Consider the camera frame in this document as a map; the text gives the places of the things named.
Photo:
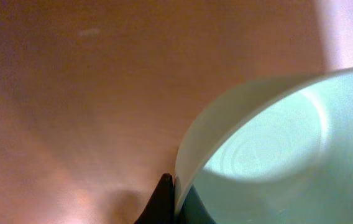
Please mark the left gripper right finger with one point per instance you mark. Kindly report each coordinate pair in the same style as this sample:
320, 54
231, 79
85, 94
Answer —
193, 210

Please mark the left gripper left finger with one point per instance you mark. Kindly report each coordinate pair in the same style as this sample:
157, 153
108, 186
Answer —
160, 207

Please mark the light green small bowl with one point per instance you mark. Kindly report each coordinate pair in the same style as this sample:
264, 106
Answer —
276, 150

